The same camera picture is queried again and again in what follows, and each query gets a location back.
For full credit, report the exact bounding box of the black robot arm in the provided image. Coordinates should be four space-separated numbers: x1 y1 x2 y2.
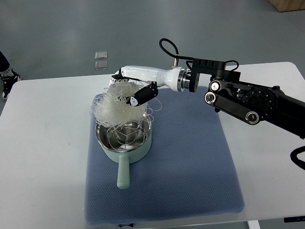
159 38 305 139

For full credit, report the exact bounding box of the black table side bracket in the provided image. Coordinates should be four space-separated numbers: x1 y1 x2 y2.
284 216 305 223

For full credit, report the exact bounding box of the white table leg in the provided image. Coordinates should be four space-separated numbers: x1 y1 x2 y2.
247 220 261 229

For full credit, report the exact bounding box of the mint green steel pot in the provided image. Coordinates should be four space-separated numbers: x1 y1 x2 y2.
96 114 152 189

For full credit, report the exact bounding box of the white vermicelli nest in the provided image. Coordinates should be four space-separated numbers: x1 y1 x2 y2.
90 81 162 129

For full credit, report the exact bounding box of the brown cardboard box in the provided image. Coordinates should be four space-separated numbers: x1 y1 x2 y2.
269 0 305 12

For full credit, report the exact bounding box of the wire steaming rack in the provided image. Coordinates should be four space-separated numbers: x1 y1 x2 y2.
107 122 147 152

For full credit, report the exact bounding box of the black white sneaker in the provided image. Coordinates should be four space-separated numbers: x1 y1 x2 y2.
0 69 21 100

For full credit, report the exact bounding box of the person's dark trouser leg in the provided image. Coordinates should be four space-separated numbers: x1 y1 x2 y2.
0 52 10 72

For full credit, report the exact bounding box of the upper metal floor plate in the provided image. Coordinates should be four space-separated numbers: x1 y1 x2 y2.
95 51 107 60

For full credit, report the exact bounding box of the blue textured mat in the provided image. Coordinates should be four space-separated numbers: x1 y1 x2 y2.
84 86 244 225

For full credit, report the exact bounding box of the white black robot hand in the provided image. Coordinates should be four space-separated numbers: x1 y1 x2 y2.
112 65 191 106

